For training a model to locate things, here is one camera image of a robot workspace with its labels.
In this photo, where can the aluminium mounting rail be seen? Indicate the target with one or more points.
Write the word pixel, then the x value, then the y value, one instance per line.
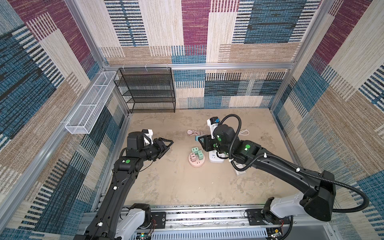
pixel 227 222

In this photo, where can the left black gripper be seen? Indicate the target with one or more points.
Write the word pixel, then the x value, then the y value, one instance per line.
pixel 160 146

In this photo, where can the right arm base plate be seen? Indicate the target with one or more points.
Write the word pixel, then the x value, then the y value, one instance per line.
pixel 258 217

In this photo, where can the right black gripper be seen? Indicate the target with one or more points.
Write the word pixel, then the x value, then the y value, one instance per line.
pixel 207 142

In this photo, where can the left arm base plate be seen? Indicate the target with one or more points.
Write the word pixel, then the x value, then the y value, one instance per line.
pixel 157 221

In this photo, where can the black wire mesh shelf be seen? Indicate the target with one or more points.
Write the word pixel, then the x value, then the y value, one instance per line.
pixel 147 90

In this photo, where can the pink round power strip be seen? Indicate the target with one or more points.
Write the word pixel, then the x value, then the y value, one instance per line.
pixel 198 163

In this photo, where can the white square wall adapter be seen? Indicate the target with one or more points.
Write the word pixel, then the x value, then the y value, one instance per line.
pixel 240 166

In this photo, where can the white square power strip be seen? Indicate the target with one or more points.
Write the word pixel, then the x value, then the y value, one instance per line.
pixel 216 158

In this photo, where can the pink plug adapter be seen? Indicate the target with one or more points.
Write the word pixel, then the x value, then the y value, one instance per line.
pixel 192 157

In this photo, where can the green plug adapter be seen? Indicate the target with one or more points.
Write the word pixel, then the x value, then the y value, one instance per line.
pixel 200 155
pixel 195 150

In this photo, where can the white wire mesh basket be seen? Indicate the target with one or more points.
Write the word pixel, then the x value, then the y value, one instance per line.
pixel 90 108

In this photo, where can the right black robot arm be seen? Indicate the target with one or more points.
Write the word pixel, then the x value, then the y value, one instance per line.
pixel 315 198

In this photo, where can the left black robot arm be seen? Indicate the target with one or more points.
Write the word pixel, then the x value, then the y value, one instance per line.
pixel 107 224

